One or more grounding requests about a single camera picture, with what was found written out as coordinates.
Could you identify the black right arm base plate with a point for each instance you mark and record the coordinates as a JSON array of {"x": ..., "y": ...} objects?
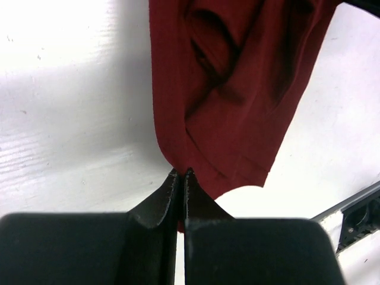
[{"x": 352, "y": 219}]

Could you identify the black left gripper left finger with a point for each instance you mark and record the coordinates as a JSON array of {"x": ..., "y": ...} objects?
[{"x": 133, "y": 247}]

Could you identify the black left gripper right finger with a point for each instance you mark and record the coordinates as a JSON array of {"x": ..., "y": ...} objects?
[{"x": 221, "y": 249}]

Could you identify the dark red t-shirt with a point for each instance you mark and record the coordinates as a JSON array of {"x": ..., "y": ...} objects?
[{"x": 227, "y": 79}]

